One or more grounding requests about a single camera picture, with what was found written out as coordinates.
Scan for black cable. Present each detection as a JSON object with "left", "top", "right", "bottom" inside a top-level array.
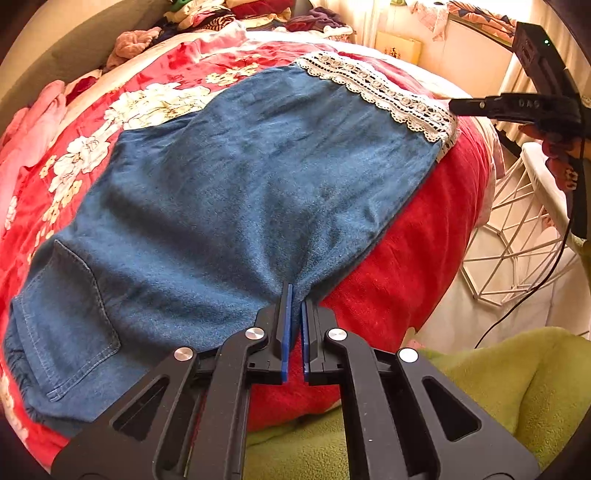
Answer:
[{"left": 475, "top": 185, "right": 578, "bottom": 350}]

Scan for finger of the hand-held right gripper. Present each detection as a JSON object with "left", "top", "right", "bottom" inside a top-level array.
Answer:
[{"left": 449, "top": 92, "right": 581, "bottom": 136}]

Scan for blue denim pants lace trim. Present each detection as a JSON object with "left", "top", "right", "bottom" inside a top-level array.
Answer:
[{"left": 2, "top": 51, "right": 460, "bottom": 437}]

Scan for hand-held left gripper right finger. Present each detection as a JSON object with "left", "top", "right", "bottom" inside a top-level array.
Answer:
[{"left": 300, "top": 300, "right": 541, "bottom": 480}]

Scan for floral patterned cloth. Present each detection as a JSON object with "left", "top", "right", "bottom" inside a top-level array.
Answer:
[{"left": 411, "top": 0, "right": 518, "bottom": 47}]

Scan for red floral blanket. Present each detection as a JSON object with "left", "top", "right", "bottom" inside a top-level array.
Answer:
[{"left": 0, "top": 30, "right": 497, "bottom": 472}]

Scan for yellow box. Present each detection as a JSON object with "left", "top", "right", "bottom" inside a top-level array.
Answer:
[{"left": 375, "top": 31, "right": 424, "bottom": 66}]

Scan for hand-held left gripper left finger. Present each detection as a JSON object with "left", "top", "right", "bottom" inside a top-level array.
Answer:
[{"left": 51, "top": 282, "right": 296, "bottom": 480}]

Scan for pink cloth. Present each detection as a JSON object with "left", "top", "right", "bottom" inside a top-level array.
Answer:
[{"left": 0, "top": 80, "right": 68, "bottom": 232}]

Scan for white wire basket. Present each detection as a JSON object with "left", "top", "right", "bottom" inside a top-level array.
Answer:
[{"left": 462, "top": 142, "right": 583, "bottom": 308}]

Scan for pile of clothes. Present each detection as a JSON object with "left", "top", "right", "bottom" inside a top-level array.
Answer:
[{"left": 106, "top": 0, "right": 357, "bottom": 71}]

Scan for person's right hand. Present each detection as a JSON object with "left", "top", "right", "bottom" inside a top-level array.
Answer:
[{"left": 518, "top": 124, "right": 588, "bottom": 191}]

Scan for green fleece clothing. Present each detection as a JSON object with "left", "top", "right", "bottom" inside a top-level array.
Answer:
[{"left": 244, "top": 325, "right": 591, "bottom": 480}]

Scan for grey headboard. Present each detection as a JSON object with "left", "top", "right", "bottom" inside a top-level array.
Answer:
[{"left": 0, "top": 0, "right": 172, "bottom": 136}]

